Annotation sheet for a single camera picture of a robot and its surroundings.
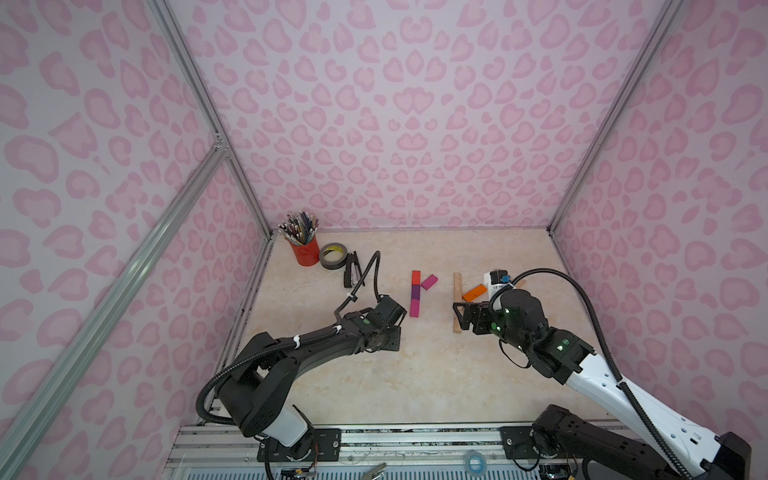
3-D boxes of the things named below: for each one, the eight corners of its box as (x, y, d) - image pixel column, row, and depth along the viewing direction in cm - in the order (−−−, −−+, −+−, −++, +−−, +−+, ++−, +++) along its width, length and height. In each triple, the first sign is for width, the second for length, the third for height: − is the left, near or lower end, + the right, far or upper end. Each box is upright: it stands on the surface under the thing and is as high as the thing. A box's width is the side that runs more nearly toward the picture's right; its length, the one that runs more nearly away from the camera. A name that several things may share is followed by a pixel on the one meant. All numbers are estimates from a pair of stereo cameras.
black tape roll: (319, 269, 111) (317, 264, 109) (323, 247, 118) (322, 242, 116) (345, 269, 111) (344, 264, 109) (348, 247, 118) (347, 242, 116)
